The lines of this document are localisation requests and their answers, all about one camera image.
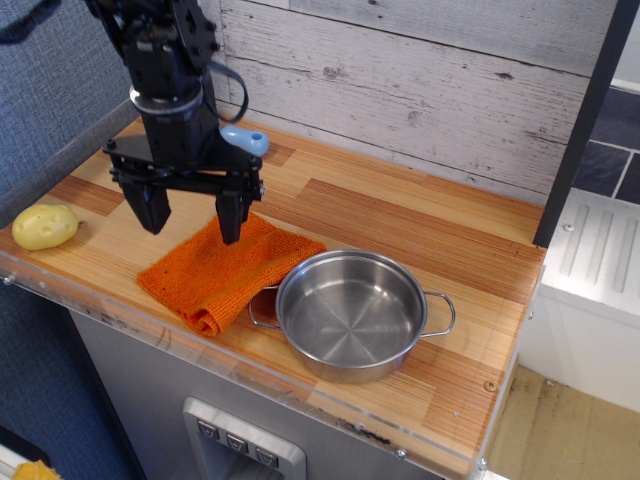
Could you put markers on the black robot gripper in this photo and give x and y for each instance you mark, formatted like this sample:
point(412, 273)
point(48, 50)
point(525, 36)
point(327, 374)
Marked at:
point(181, 148)

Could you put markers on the orange knitted cloth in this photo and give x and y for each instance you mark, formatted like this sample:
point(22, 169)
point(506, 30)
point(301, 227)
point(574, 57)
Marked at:
point(207, 283)

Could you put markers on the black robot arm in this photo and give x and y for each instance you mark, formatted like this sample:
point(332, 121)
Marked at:
point(167, 47)

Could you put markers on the grey and blue scoop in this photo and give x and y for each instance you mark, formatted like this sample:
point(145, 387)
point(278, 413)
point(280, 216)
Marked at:
point(254, 142)

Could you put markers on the yellow toy potato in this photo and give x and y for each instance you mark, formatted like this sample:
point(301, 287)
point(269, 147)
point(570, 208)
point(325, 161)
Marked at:
point(43, 226)

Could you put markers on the silver toy fridge cabinet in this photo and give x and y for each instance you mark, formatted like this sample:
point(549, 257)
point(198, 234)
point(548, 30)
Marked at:
point(148, 375)

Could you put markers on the stainless steel pot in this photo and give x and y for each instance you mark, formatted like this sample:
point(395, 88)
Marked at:
point(351, 316)

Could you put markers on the silver dispenser button panel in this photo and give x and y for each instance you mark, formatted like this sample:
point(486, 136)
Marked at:
point(228, 447)

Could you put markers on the yellow object bottom left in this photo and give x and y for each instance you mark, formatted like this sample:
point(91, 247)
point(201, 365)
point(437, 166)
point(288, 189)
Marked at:
point(35, 471)

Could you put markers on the white ridged appliance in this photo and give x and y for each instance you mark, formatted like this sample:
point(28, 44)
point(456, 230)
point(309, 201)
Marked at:
point(583, 325)

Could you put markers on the black vertical frame post right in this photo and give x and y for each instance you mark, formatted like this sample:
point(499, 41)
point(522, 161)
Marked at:
point(612, 48)

